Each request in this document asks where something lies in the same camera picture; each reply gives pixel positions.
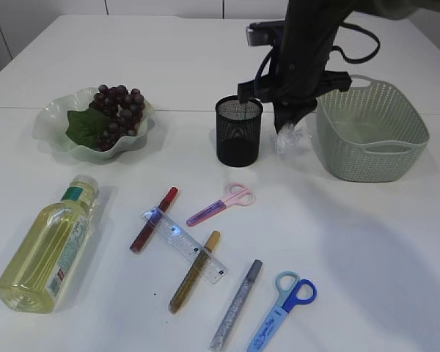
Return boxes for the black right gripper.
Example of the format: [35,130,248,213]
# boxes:
[238,22,352,133]

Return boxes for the clear plastic sheet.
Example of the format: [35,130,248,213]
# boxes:
[270,121,311,156]

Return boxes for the purple artificial grape bunch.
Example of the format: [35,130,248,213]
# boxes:
[65,84,147,152]

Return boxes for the yellow tea drink bottle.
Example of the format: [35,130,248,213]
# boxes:
[0,175,98,314]

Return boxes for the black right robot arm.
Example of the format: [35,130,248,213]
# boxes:
[238,0,417,131]

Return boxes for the black mesh pen holder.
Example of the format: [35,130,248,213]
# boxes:
[215,95,263,168]

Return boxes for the green plastic woven basket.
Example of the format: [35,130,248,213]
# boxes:
[316,75,430,183]

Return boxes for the clear plastic ruler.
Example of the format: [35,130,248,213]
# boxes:
[142,207,228,285]

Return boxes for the gold glitter glue pen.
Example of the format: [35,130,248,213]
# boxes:
[169,230,221,315]

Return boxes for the red glitter glue pen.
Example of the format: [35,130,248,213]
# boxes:
[130,187,178,254]

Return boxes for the silver glitter glue pen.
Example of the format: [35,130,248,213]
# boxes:
[208,260,263,351]

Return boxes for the pink capped scissors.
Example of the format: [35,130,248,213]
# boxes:
[186,183,255,227]

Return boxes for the blue capped scissors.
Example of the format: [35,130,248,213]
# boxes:
[247,271,318,352]

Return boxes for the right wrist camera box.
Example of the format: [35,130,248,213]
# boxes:
[246,21,285,47]

